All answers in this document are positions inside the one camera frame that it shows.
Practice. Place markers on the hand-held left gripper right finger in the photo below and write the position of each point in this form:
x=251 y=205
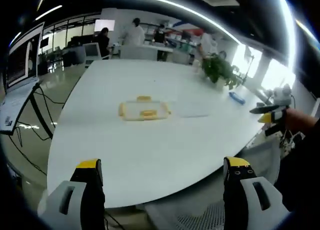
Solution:
x=247 y=205

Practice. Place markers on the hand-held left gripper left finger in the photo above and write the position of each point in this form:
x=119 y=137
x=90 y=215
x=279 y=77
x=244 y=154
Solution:
x=75 y=205

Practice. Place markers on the clear box with yellow buckles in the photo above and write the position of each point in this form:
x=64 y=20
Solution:
x=145 y=108

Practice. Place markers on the grey plush toy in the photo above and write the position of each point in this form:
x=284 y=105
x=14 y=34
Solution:
x=282 y=93

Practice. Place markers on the flat blue object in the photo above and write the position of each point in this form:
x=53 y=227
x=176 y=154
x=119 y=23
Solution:
x=236 y=97

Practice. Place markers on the grey mesh chair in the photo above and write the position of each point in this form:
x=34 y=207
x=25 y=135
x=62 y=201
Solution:
x=200 y=217

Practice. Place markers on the person's dark clothing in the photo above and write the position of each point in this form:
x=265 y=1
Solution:
x=300 y=177

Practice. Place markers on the potted green plant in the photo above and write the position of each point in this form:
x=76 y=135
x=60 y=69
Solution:
x=217 y=67

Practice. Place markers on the black tripod stand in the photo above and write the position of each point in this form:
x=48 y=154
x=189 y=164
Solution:
x=37 y=102

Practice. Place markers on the long ceiling light strip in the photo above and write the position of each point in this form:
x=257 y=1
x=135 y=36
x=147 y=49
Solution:
x=175 y=4

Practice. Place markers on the open laptop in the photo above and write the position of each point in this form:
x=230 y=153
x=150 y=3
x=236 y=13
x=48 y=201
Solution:
x=17 y=62

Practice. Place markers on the white office chair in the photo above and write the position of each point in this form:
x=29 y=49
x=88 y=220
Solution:
x=92 y=51

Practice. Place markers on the white wall screen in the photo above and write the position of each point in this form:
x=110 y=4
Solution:
x=105 y=25

